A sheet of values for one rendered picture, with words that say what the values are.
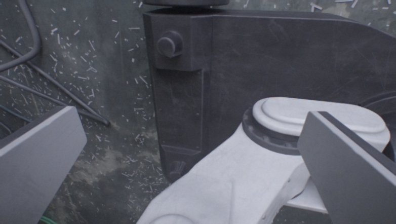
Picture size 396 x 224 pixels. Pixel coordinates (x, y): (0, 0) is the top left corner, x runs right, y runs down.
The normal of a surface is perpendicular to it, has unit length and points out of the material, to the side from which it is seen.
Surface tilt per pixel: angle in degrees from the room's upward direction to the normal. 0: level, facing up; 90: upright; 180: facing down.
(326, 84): 0
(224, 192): 115
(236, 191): 90
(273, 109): 90
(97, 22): 0
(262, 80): 0
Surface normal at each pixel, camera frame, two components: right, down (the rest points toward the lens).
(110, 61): -0.22, 0.51
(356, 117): 0.01, -0.85
